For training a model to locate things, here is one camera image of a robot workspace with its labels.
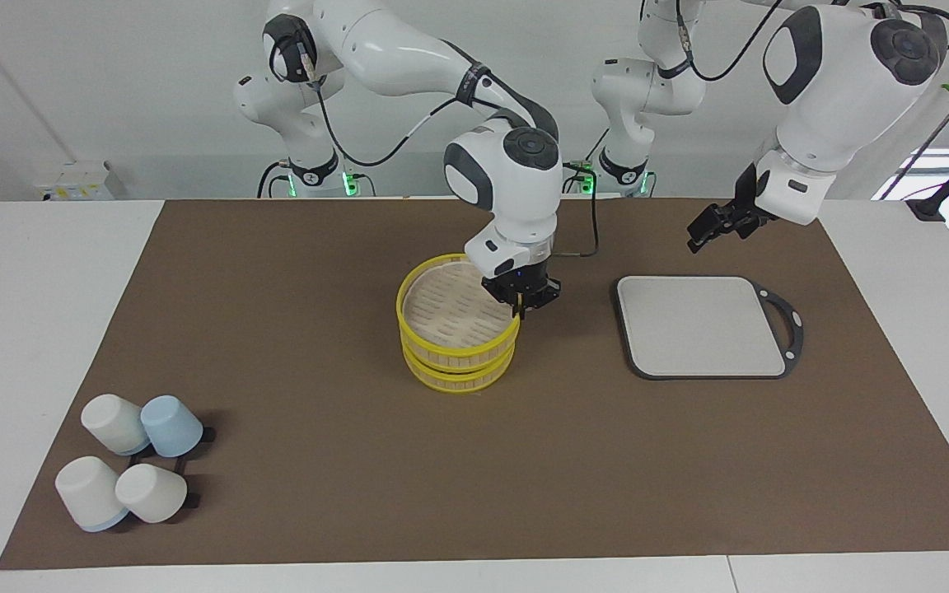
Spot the yellow bamboo steamer lid tier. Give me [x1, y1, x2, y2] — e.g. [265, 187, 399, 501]
[396, 254, 521, 368]

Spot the yellow bamboo steamer base tier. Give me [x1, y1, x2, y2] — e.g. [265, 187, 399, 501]
[402, 342, 517, 395]

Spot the white cutting board grey rim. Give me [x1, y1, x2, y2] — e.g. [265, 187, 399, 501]
[613, 275, 805, 381]

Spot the thin metal rod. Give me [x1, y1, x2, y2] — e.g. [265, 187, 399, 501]
[878, 107, 949, 203]

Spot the brown table mat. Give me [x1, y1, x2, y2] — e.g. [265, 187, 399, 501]
[0, 198, 949, 571]

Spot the light blue plastic cup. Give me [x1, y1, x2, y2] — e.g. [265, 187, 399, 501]
[140, 395, 204, 459]

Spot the black cup rack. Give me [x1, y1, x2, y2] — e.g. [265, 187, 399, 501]
[124, 426, 217, 510]

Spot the white plastic cup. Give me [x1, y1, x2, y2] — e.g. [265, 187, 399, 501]
[55, 455, 130, 533]
[81, 394, 151, 456]
[115, 464, 189, 525]

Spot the white yellow power box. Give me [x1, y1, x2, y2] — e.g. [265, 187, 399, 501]
[34, 161, 125, 202]

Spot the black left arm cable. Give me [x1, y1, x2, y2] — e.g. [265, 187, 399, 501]
[676, 0, 949, 83]

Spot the black base cable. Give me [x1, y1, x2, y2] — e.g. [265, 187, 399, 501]
[561, 128, 609, 195]
[257, 161, 290, 199]

